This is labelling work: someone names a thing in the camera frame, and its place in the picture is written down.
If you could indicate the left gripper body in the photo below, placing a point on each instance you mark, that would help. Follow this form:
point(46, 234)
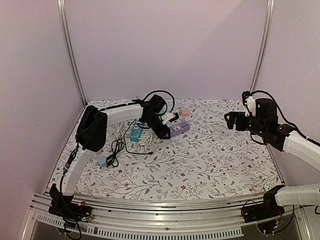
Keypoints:
point(154, 120)

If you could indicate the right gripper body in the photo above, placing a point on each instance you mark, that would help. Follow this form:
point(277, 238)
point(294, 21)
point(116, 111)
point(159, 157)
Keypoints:
point(236, 121)

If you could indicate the purple power strip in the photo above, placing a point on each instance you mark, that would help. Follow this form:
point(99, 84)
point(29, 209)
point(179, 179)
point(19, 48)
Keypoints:
point(179, 128)

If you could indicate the teal blue power strip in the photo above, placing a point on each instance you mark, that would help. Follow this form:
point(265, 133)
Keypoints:
point(135, 133)

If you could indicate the pink charger plug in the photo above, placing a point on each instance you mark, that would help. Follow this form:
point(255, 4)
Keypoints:
point(185, 112)

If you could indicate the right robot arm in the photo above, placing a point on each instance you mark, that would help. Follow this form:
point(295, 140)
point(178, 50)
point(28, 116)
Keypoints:
point(261, 118)

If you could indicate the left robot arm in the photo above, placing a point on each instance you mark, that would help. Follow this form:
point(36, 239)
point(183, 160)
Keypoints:
point(91, 134)

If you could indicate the light blue charger plug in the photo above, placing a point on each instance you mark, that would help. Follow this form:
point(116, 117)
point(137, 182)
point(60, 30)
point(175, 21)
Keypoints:
point(102, 161)

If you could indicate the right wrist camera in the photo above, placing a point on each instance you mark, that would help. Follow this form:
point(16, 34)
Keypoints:
point(249, 103)

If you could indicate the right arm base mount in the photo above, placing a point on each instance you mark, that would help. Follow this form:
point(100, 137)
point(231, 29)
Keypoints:
point(265, 210)

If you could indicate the aluminium front rail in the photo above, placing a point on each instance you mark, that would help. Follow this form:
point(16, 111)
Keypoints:
point(204, 219)

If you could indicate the right aluminium frame post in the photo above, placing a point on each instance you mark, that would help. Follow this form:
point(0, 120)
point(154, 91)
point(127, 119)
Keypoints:
point(263, 44)

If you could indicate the aluminium frame post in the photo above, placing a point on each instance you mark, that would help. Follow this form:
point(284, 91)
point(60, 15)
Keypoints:
point(70, 52)
point(263, 44)

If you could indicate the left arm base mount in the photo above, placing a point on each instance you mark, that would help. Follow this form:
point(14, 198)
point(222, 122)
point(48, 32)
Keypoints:
point(62, 206)

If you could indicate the left aluminium frame post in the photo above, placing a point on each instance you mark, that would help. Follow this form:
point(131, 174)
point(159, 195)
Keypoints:
point(70, 52)

